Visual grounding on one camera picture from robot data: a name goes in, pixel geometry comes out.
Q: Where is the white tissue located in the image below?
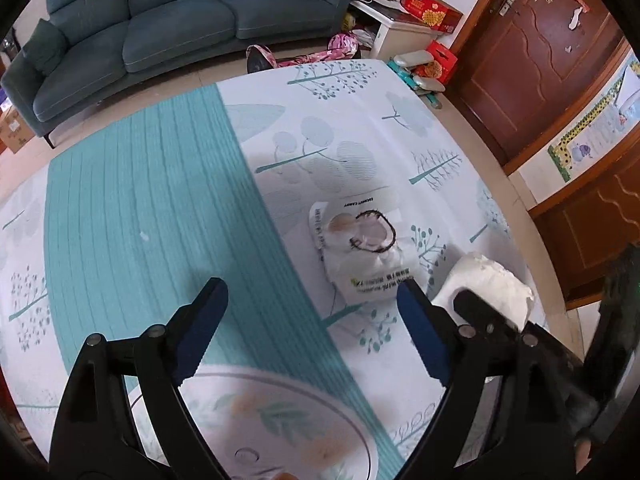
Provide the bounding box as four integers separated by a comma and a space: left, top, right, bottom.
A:
431, 252, 535, 332

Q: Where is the white coconut print wrapper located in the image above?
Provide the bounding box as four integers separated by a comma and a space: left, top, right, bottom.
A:
309, 186, 422, 304

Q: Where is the person's right hand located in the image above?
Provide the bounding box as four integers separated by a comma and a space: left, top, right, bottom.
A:
575, 437, 591, 472

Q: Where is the giraffe height chart poster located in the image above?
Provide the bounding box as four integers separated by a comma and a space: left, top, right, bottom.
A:
547, 51, 639, 182

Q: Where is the brown wooden door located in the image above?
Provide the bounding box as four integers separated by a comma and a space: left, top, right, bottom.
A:
447, 0, 624, 167

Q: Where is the cardboard box on floor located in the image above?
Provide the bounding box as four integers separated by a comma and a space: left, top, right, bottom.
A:
0, 106, 35, 153

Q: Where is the floral teal tablecloth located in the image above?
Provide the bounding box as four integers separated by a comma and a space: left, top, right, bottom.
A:
1, 61, 533, 479

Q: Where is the small red box on floor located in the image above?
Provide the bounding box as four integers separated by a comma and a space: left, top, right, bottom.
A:
426, 41, 458, 86

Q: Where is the red gift box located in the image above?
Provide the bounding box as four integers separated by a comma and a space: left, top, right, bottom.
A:
401, 0, 462, 34

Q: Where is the white side table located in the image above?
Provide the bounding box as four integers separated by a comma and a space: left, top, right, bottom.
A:
349, 0, 442, 61

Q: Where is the dark teal cushion left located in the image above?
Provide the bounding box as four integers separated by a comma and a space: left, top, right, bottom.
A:
23, 18, 68, 76

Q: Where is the dark teal sofa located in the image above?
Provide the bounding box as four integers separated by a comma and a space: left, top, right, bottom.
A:
1, 0, 350, 139

